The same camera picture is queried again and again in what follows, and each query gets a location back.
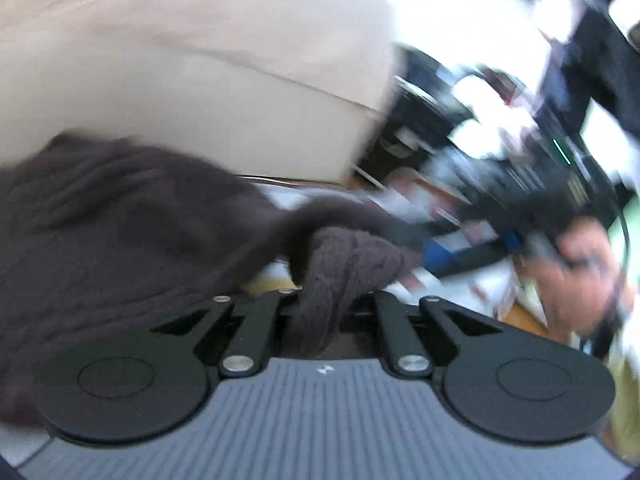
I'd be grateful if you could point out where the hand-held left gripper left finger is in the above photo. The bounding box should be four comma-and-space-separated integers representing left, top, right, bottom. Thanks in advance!
150, 288, 301, 379

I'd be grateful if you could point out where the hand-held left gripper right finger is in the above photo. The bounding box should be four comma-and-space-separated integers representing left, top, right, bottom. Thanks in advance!
373, 291, 504, 379

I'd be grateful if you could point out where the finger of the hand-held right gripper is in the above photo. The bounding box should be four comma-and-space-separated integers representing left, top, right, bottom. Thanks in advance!
422, 239, 527, 277

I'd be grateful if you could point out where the dark brown knit sweater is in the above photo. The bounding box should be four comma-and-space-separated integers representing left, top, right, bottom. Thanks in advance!
0, 132, 427, 427

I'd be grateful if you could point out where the person's right hand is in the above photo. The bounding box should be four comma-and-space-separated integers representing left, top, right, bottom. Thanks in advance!
524, 216, 627, 334

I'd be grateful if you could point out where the checked blanket with cartoon print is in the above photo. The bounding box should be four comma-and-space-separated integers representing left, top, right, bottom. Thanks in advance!
240, 170, 533, 322

